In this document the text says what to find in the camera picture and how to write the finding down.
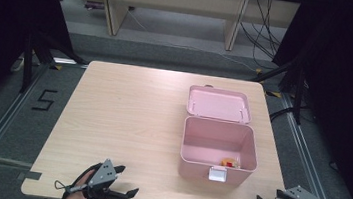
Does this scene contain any black metal stand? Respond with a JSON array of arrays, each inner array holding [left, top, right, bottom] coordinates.
[[18, 27, 93, 101], [246, 53, 310, 126]]

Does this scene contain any black curtain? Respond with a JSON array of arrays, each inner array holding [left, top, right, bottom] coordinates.
[[256, 0, 353, 199], [0, 0, 80, 135]]

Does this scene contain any pink storage box with lid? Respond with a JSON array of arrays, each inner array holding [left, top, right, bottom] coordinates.
[[176, 83, 267, 190]]

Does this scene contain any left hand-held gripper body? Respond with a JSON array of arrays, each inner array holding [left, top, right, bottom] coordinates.
[[64, 154, 132, 199]]

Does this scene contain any bundle of black cables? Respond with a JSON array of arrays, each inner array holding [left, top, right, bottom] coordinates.
[[234, 0, 288, 71]]

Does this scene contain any small orange and red toy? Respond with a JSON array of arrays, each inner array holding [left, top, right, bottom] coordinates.
[[219, 156, 242, 170]]

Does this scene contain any thick black floor cable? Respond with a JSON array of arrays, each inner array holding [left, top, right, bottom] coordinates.
[[268, 103, 296, 125]]

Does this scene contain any thin black cable loop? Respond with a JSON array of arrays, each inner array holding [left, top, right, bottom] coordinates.
[[53, 179, 72, 193]]

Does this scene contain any grey tape strip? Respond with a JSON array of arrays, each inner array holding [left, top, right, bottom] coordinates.
[[16, 169, 43, 183]]

